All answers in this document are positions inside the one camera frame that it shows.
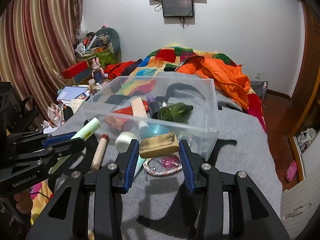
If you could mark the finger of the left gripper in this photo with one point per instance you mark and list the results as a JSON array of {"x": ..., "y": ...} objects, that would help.
[
  {"x": 36, "y": 140},
  {"x": 60, "y": 149}
]

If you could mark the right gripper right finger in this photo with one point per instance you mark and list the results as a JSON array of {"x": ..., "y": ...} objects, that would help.
[{"x": 233, "y": 206}]

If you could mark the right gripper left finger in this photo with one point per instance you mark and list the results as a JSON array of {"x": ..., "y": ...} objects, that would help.
[{"x": 66, "y": 215}]

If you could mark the light green tube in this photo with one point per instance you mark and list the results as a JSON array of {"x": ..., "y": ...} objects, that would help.
[{"x": 88, "y": 130}]

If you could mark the red tea packet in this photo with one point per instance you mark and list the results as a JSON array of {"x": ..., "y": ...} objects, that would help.
[{"x": 123, "y": 118}]

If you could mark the mint green bottle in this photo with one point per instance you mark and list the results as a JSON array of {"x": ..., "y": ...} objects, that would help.
[{"x": 139, "y": 165}]

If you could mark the beige foundation tube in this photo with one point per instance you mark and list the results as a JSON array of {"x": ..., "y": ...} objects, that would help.
[{"x": 138, "y": 110}]

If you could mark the braided pink white hairband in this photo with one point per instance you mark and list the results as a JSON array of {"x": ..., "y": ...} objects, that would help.
[{"x": 162, "y": 166}]

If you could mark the teal tape roll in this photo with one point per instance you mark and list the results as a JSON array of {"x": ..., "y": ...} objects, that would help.
[{"x": 155, "y": 130}]

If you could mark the purple black spray bottle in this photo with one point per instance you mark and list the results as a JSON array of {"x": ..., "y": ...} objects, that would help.
[{"x": 153, "y": 106}]

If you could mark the green glass spray bottle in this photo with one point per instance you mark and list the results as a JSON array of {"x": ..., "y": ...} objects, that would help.
[{"x": 178, "y": 112}]

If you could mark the beige stick red cap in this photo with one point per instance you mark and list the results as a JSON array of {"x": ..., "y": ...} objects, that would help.
[{"x": 99, "y": 154}]

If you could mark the left hand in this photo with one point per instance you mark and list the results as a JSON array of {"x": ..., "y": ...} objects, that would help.
[{"x": 24, "y": 202}]

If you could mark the blue notebook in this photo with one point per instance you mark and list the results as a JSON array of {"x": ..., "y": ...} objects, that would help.
[{"x": 69, "y": 93}]

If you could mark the pink slipper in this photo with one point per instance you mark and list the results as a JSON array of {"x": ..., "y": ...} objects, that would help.
[{"x": 291, "y": 171}]

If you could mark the white cabinet door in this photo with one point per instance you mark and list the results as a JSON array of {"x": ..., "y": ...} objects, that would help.
[{"x": 299, "y": 210}]

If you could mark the red long box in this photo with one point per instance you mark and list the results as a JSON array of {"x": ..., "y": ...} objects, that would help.
[{"x": 74, "y": 70}]

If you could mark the pink bunny toy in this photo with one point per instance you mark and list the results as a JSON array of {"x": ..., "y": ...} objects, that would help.
[{"x": 97, "y": 71}]

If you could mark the clear plastic storage box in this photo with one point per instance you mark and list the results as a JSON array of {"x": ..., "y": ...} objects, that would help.
[{"x": 200, "y": 130}]

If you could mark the red clothing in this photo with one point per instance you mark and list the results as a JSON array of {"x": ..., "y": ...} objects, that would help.
[{"x": 114, "y": 70}]

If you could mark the green cardboard box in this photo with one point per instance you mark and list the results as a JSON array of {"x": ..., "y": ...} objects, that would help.
[{"x": 105, "y": 58}]

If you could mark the grey green neck pillow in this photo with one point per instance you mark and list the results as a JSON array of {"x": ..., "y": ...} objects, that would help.
[{"x": 110, "y": 38}]

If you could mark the striped red gold curtain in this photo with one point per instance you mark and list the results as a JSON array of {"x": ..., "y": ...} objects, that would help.
[{"x": 37, "y": 39}]

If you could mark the orange down jacket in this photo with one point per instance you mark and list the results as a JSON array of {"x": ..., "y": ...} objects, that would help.
[{"x": 228, "y": 79}]

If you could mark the wooden shelf unit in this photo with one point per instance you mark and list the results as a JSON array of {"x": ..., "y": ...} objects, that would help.
[{"x": 306, "y": 94}]

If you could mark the small black monitor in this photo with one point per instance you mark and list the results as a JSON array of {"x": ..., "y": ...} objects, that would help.
[{"x": 177, "y": 8}]

